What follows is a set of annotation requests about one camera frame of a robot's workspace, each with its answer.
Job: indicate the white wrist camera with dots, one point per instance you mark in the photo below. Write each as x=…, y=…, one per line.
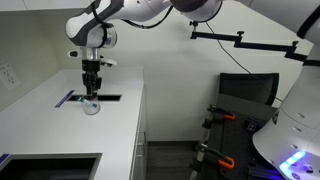
x=92, y=56

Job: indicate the black office chair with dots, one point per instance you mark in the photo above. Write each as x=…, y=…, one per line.
x=260, y=88

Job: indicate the orange black clamp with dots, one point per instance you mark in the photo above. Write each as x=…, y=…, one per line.
x=223, y=160
x=225, y=114

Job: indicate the stainless sink basin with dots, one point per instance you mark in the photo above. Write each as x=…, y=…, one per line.
x=74, y=166

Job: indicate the white upper cabinet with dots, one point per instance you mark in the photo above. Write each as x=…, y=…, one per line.
x=26, y=5

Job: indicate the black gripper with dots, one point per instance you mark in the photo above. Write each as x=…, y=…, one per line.
x=90, y=77

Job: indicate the black countertop slot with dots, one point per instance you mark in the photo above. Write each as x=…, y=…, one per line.
x=109, y=98

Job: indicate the clear drinking glass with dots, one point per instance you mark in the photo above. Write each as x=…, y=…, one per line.
x=89, y=110

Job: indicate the upper orange black clamp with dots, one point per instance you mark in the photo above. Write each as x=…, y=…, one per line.
x=225, y=114

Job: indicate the lower orange black clamp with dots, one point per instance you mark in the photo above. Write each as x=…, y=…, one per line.
x=223, y=160

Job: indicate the purple tape strip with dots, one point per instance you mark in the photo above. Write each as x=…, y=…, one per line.
x=65, y=98

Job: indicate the white wall outlet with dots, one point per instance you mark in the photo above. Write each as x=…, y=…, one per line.
x=8, y=76

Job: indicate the purple tape corner piece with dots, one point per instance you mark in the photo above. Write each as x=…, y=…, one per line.
x=3, y=157

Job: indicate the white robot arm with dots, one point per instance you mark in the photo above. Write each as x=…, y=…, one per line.
x=290, y=140

